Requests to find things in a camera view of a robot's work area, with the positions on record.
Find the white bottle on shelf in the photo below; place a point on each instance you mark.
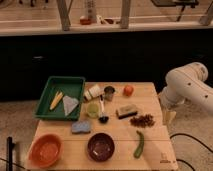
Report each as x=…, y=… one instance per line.
x=90, y=6

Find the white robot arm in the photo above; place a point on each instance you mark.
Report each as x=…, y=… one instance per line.
x=186, y=82

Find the purple bowl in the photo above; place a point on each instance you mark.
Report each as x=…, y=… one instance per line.
x=100, y=147

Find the orange bowl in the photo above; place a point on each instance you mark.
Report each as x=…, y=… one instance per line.
x=45, y=150

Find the red item on shelf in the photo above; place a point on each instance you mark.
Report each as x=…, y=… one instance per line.
x=84, y=21

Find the orange tomato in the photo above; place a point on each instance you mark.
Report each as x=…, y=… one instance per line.
x=128, y=90

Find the light green cup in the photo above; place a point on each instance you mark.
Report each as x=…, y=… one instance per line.
x=92, y=110

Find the white handled black brush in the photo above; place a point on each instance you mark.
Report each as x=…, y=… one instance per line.
x=103, y=118

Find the green chili pepper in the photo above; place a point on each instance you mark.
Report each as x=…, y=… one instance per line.
x=138, y=151

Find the black stand at left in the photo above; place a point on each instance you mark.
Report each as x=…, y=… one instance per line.
x=9, y=154

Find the green plastic tray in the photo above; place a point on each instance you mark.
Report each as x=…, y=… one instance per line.
x=69, y=86

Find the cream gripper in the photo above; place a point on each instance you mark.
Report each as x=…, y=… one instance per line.
x=168, y=116

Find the blue sponge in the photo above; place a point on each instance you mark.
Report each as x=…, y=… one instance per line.
x=81, y=127

